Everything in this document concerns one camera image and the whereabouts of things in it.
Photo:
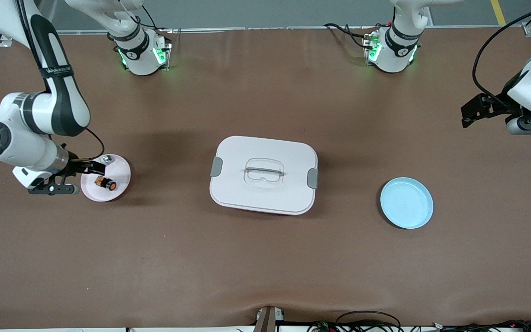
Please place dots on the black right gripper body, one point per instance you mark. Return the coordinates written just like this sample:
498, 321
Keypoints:
77, 165

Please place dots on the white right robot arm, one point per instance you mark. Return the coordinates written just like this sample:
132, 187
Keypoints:
30, 115

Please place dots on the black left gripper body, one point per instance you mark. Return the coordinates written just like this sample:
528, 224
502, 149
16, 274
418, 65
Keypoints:
495, 105

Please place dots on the pink round plate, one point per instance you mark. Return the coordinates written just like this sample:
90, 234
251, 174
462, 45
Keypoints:
120, 177

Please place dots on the brown table mat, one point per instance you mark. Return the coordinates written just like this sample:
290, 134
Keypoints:
265, 267

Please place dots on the orange push button switch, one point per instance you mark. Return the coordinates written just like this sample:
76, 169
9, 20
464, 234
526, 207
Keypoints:
105, 183

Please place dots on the metal table edge bracket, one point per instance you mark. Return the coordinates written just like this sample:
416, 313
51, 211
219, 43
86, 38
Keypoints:
268, 320

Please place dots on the light blue round plate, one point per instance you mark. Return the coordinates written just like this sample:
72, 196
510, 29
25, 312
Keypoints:
406, 203

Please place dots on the white lidded lunch box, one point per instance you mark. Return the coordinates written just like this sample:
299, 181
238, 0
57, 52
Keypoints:
263, 193

